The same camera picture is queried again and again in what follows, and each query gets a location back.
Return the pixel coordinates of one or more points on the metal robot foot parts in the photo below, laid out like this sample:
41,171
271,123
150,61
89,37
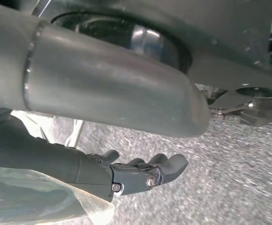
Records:
255,111

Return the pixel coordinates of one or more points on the dark robot torso shell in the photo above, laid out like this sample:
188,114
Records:
220,40

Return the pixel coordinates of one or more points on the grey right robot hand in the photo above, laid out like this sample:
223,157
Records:
56,164

